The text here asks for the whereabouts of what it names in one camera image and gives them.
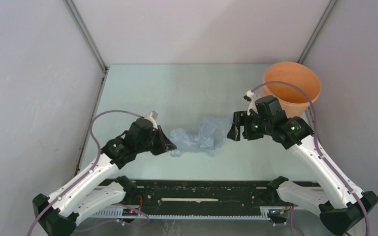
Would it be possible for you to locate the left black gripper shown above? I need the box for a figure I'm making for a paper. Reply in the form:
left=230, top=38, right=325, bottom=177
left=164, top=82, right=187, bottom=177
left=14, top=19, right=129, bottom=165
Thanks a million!
left=136, top=125, right=177, bottom=156

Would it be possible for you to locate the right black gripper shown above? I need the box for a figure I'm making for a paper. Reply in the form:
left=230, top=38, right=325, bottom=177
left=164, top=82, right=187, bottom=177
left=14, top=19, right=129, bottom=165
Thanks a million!
left=227, top=111, right=272, bottom=141

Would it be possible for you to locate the blue plastic trash bag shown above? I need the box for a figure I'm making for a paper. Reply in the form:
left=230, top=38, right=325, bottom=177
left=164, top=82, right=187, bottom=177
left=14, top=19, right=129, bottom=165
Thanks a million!
left=169, top=116, right=233, bottom=157

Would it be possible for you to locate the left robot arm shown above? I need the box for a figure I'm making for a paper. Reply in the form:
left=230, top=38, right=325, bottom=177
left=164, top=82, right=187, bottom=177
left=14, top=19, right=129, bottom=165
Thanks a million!
left=32, top=117, right=177, bottom=236

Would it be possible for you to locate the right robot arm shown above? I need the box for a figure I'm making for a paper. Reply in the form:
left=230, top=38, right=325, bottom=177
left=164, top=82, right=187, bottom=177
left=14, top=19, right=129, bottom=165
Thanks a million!
left=227, top=91, right=378, bottom=236

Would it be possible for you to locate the orange trash bin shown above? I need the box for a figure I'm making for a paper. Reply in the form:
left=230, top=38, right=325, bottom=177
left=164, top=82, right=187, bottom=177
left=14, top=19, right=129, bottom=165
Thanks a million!
left=260, top=61, right=321, bottom=118

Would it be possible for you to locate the left circuit board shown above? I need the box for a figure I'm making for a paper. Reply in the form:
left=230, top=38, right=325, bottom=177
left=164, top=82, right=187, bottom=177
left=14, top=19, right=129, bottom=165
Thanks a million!
left=122, top=208, right=139, bottom=217

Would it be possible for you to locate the circuit board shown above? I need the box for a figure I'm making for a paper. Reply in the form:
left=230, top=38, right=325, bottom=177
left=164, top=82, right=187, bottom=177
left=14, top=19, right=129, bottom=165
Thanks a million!
left=122, top=208, right=139, bottom=217
left=267, top=209, right=289, bottom=218

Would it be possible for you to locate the right circuit board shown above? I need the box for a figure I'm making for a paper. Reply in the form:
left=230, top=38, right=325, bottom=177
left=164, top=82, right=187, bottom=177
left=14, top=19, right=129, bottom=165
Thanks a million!
left=267, top=209, right=289, bottom=218

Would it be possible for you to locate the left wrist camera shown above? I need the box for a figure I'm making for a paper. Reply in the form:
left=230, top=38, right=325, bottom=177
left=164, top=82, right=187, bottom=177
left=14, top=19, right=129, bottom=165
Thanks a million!
left=144, top=111, right=158, bottom=129

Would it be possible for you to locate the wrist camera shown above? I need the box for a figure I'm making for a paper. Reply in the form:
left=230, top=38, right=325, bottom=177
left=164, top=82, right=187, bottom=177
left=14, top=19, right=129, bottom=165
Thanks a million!
left=243, top=90, right=260, bottom=116
left=144, top=111, right=158, bottom=129

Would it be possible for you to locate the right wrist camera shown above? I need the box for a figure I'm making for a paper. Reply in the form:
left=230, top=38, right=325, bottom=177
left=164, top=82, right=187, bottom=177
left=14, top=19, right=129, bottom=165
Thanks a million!
left=243, top=90, right=260, bottom=116

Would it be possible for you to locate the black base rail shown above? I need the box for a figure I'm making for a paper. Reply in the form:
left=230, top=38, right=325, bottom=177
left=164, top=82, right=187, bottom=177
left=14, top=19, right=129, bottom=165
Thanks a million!
left=101, top=178, right=322, bottom=216

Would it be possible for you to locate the white slotted cable duct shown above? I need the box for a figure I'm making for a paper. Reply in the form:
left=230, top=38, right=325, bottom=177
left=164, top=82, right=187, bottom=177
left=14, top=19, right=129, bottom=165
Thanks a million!
left=88, top=207, right=275, bottom=221

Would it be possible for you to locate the right aluminium frame post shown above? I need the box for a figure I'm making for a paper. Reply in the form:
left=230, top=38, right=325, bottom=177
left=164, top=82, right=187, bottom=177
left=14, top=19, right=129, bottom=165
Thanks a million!
left=297, top=0, right=339, bottom=64

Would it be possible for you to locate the aluminium frame post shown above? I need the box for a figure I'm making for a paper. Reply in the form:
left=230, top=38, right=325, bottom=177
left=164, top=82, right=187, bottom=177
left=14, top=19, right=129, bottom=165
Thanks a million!
left=297, top=0, right=339, bottom=64
left=62, top=0, right=110, bottom=73

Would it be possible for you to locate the left aluminium frame post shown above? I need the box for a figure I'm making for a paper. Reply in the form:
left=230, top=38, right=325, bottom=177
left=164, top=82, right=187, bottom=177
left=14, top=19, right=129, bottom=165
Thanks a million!
left=62, top=0, right=110, bottom=73

